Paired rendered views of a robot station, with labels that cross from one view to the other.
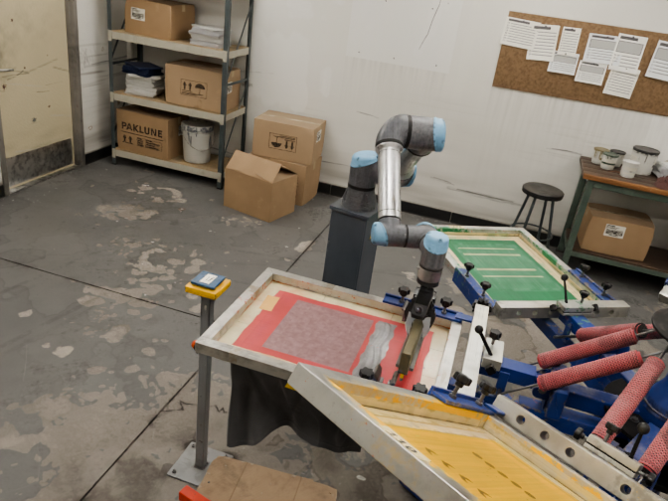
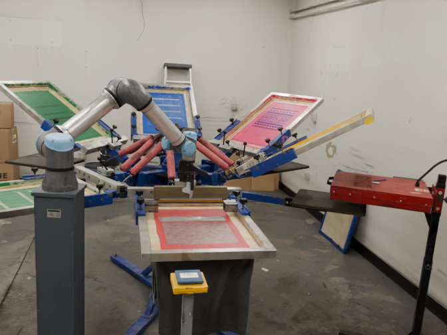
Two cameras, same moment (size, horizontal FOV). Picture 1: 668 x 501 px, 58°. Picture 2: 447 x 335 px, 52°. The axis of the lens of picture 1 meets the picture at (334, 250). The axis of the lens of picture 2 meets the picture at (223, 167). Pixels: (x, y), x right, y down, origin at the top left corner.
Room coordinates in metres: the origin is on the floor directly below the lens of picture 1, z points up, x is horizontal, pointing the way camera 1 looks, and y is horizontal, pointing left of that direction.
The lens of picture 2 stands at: (2.66, 1.97, 1.76)
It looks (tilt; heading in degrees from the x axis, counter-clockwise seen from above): 12 degrees down; 243
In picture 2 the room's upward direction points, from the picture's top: 4 degrees clockwise
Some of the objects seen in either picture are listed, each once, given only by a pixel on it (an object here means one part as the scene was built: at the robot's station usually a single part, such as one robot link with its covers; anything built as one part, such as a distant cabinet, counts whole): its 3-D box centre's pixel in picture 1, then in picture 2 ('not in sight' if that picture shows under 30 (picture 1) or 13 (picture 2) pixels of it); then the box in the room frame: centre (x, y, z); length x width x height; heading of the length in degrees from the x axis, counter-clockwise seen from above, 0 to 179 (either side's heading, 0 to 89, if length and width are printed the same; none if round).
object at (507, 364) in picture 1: (507, 370); not in sight; (1.62, -0.60, 1.02); 0.17 x 0.06 x 0.05; 76
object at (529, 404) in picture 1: (458, 389); not in sight; (1.65, -0.48, 0.89); 1.24 x 0.06 x 0.06; 76
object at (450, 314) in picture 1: (420, 313); (140, 209); (1.97, -0.36, 0.97); 0.30 x 0.05 x 0.07; 76
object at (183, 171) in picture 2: (424, 293); (187, 170); (1.72, -0.31, 1.19); 0.09 x 0.08 x 0.12; 166
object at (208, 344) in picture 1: (339, 334); (197, 224); (1.75, -0.06, 0.97); 0.79 x 0.58 x 0.04; 76
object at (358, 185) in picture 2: not in sight; (382, 190); (0.48, -0.09, 1.06); 0.61 x 0.46 x 0.12; 136
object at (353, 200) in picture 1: (360, 194); (60, 176); (2.41, -0.08, 1.25); 0.15 x 0.15 x 0.10
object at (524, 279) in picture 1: (527, 264); (50, 178); (2.37, -0.83, 1.05); 1.08 x 0.61 x 0.23; 16
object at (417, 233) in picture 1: (421, 237); (174, 143); (1.81, -0.28, 1.35); 0.11 x 0.11 x 0.08; 8
